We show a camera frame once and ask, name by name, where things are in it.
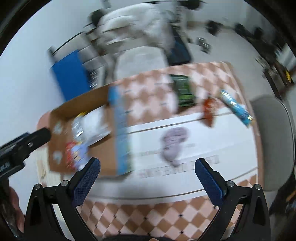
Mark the blue folded mat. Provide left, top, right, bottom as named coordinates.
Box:
left=51, top=50, right=91, bottom=101

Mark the black barbell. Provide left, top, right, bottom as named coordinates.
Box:
left=205, top=20, right=263, bottom=40

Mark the light blue tissue pack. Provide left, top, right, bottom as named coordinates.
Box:
left=71, top=143, right=90, bottom=171

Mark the red floral wet wipes pack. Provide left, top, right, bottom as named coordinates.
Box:
left=65, top=141, right=77, bottom=170

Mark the grey chair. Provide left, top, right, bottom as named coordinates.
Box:
left=251, top=95, right=295, bottom=191

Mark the dark blue floor mat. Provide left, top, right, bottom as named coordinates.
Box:
left=166, top=27, right=192, bottom=66

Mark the white puffer jacket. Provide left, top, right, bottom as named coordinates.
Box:
left=95, top=3, right=175, bottom=54

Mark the white translucent plastic bag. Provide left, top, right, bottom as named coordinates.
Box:
left=82, top=105, right=111, bottom=146

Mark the purple grey cloth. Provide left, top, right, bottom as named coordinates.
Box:
left=161, top=126, right=189, bottom=167

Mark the chrome dumbbell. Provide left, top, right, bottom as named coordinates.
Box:
left=196, top=37, right=211, bottom=54

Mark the green snack pack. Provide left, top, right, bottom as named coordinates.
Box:
left=170, top=74, right=195, bottom=107

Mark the orange snack bag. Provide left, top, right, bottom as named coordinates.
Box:
left=203, top=94, right=218, bottom=127

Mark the brown cardboard box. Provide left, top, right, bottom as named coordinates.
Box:
left=47, top=84, right=134, bottom=178

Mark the silver yellow snack bag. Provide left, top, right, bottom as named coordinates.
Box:
left=71, top=113, right=86, bottom=143

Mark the blue long snack pack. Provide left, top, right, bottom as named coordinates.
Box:
left=219, top=89, right=253, bottom=127

